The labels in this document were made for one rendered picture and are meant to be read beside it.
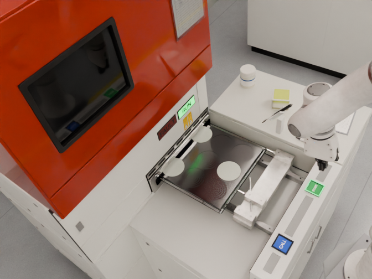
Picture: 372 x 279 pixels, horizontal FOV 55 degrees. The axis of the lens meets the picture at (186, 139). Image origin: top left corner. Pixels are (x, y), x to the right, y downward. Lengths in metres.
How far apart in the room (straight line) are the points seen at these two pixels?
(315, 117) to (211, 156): 0.68
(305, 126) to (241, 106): 0.69
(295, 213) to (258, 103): 0.56
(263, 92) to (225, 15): 2.50
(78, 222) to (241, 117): 0.82
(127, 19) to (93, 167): 0.44
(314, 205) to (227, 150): 0.44
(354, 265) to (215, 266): 0.47
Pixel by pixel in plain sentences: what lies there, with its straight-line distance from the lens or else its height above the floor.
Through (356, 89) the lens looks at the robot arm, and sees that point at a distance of 0.94.
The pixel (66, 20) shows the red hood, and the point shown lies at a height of 1.74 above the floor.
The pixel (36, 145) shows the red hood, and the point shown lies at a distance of 0.94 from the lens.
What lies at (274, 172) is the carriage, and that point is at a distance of 1.54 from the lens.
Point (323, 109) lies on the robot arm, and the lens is 0.98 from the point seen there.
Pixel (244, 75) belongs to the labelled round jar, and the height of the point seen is 1.05.
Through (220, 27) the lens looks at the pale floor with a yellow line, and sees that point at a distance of 3.97.
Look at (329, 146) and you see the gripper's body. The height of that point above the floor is 1.24.
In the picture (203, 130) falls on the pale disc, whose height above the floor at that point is 0.90.
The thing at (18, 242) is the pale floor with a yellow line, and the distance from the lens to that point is 2.76.
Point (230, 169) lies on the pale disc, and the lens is 1.52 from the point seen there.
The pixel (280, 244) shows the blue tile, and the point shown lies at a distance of 1.29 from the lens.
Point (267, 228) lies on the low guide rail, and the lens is 1.44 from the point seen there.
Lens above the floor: 2.14
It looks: 49 degrees down
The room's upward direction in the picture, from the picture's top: 11 degrees counter-clockwise
